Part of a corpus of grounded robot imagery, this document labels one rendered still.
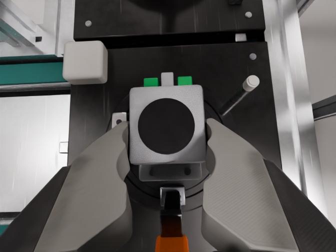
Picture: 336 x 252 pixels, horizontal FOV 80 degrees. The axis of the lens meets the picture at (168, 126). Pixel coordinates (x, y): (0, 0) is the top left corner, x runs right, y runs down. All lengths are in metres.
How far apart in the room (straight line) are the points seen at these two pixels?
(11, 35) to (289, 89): 0.35
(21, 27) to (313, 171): 0.38
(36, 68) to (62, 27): 0.07
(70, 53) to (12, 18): 0.08
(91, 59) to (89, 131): 0.08
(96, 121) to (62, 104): 0.10
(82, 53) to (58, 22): 0.09
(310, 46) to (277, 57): 0.17
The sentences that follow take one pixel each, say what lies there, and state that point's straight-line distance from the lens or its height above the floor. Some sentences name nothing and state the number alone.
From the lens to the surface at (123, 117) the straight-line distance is 0.20.
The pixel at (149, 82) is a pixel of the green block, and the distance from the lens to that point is 0.17.
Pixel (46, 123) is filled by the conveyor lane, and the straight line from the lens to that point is 0.34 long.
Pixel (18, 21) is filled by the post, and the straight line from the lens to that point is 0.33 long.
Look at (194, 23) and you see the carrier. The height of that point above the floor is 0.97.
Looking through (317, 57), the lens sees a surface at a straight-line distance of 0.45.
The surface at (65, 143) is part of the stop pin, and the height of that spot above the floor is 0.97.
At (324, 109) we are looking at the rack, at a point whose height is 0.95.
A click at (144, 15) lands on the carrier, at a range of 0.29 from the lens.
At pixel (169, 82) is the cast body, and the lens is 0.16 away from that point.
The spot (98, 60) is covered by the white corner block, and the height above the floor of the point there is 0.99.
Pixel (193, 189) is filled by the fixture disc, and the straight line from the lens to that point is 0.21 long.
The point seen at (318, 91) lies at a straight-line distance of 0.43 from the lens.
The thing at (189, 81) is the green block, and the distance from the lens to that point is 0.17.
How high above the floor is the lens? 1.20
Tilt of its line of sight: 80 degrees down
